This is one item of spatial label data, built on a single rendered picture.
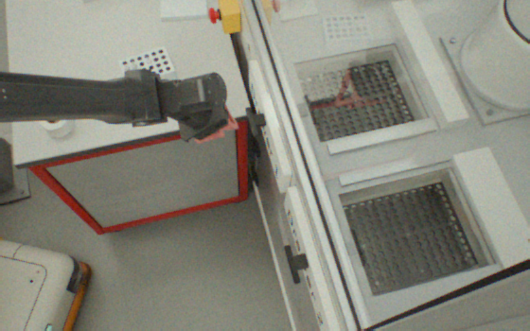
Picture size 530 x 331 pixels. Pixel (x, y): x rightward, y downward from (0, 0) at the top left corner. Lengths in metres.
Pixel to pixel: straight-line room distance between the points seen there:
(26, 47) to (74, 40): 0.12
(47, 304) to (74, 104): 1.14
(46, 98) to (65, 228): 1.48
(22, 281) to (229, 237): 0.72
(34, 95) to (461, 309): 0.45
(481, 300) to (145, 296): 1.58
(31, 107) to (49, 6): 0.99
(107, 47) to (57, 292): 0.78
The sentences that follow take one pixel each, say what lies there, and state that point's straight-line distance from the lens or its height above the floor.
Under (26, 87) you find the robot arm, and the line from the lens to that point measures 0.55.
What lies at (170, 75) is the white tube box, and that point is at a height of 0.79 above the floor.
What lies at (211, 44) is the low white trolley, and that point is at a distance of 1.34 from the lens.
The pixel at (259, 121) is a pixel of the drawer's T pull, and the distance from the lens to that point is 1.04.
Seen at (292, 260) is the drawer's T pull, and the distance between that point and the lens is 0.94.
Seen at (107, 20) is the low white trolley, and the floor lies 0.76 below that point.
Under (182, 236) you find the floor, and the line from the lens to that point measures 1.91.
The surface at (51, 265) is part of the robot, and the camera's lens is 1.69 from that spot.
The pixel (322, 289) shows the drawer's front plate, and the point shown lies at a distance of 0.92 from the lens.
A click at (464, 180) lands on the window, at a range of 0.40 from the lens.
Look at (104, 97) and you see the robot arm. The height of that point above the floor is 1.29.
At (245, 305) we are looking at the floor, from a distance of 1.84.
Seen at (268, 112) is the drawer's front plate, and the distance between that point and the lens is 1.03.
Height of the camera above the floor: 1.82
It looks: 65 degrees down
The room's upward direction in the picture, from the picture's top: 4 degrees clockwise
